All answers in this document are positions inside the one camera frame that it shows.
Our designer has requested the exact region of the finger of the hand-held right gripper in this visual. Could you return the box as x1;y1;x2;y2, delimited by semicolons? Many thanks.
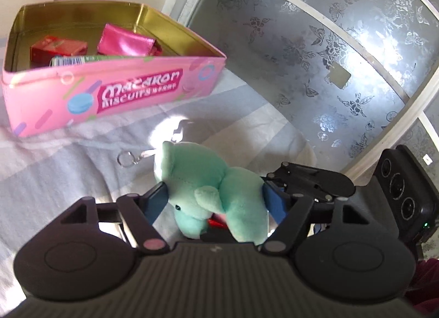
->
262;162;356;203

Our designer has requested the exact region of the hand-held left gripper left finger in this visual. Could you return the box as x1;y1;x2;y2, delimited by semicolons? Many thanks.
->
61;183;169;255

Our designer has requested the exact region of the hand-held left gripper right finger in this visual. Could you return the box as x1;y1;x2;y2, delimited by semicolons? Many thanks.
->
261;183;355;255

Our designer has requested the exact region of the teal plush elephant keychain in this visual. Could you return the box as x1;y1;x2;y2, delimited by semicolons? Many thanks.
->
117;140;270;246

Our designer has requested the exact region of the pink tin box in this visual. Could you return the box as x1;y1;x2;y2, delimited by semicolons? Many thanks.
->
0;2;227;138

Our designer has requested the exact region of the red wrapper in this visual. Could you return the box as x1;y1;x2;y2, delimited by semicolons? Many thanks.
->
208;213;230;229

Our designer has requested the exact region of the striped bed sheet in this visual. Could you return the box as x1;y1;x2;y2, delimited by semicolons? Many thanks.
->
0;64;318;306

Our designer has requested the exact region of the dark red cloth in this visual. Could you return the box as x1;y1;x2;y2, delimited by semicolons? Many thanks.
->
406;258;439;315

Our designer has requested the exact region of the grey square patch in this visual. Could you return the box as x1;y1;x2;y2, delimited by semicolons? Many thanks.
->
328;64;352;87

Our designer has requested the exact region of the frosted floral glass window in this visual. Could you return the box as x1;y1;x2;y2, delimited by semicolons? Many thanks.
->
161;0;439;185

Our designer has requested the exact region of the long green cardboard box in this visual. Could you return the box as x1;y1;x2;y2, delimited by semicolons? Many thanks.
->
50;55;138;67

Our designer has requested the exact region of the pink foil packet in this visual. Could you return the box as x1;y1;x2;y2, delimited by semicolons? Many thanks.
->
97;23;162;57

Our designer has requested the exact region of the red cardboard box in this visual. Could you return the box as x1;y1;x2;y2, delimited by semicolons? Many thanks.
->
29;36;88;68

